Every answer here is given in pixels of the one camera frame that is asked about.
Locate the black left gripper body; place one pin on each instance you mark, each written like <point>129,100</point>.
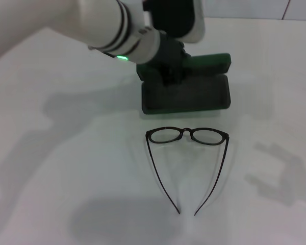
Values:
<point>171,51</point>

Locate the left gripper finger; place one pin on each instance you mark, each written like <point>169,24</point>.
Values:
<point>179,77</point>
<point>168,77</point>

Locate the green glasses case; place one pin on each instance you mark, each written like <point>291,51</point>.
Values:
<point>193,99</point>

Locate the black glasses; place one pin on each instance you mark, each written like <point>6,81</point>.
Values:
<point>186,130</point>

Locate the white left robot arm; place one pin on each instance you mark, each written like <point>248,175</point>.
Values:
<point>66,20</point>

